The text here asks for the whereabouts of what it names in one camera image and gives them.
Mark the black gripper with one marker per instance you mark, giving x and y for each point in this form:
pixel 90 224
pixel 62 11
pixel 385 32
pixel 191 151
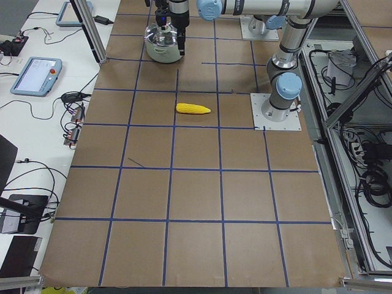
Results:
pixel 179 20

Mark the glass pot lid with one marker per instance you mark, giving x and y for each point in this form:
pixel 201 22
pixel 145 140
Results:
pixel 161 36

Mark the yellow corn cob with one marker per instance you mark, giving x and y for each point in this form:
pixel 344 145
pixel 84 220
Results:
pixel 192 109

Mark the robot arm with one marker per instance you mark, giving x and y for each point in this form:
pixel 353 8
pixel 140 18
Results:
pixel 285 84
pixel 299 16

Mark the pale green steel pot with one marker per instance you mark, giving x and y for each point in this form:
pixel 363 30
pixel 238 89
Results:
pixel 166 55

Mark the black power adapter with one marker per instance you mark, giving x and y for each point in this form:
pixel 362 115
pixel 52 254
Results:
pixel 102 20

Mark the far blue teach pendant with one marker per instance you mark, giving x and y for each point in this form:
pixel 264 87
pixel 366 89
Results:
pixel 67 16

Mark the blue teach pendant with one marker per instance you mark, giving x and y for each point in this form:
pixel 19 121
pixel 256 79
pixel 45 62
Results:
pixel 37 77
pixel 67 16

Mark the near blue teach pendant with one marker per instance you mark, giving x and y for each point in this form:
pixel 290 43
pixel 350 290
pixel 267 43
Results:
pixel 37 77

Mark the black monitor stand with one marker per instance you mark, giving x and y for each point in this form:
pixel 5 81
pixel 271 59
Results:
pixel 22 213

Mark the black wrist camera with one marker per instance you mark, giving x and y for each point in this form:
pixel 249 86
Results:
pixel 161 17

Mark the aluminium frame post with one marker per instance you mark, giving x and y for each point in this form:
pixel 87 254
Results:
pixel 89 28

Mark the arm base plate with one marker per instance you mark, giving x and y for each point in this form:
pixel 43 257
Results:
pixel 266 117
pixel 253 29

